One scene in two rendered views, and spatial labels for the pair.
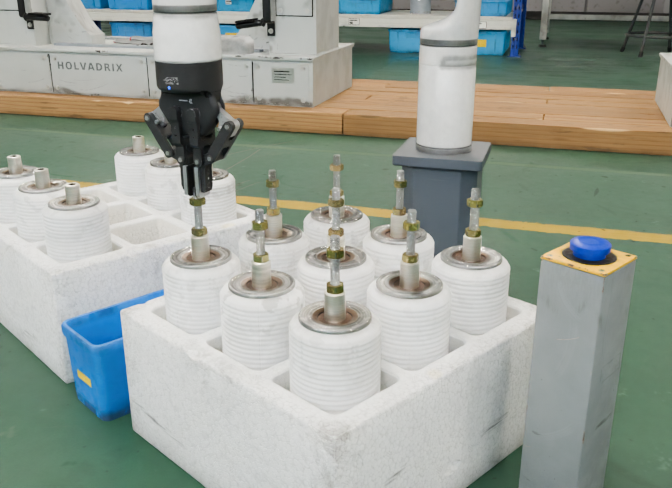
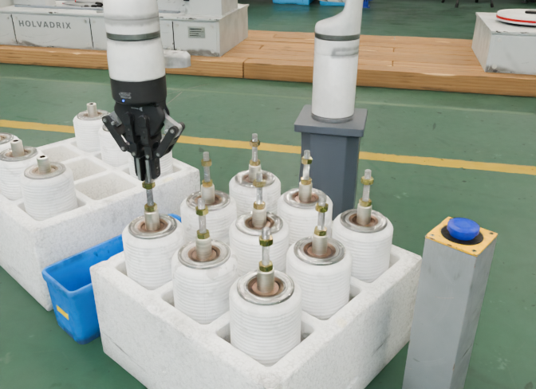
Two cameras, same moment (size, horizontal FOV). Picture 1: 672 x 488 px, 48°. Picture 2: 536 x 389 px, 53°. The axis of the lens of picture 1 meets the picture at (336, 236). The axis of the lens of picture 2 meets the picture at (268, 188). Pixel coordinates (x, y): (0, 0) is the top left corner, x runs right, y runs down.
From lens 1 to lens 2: 16 cm
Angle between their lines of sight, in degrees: 7
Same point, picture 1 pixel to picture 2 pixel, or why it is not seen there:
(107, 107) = (61, 56)
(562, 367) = (439, 317)
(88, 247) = (59, 206)
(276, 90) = (191, 43)
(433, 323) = (339, 282)
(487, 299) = (376, 254)
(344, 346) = (275, 315)
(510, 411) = (392, 332)
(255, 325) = (201, 289)
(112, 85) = (63, 39)
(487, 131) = not seen: hidden behind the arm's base
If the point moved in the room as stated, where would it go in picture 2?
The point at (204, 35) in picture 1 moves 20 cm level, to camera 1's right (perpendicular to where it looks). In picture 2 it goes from (151, 57) to (303, 56)
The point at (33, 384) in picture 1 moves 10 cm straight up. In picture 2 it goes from (21, 312) to (11, 269)
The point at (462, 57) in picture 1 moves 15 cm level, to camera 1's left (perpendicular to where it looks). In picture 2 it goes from (348, 49) to (273, 49)
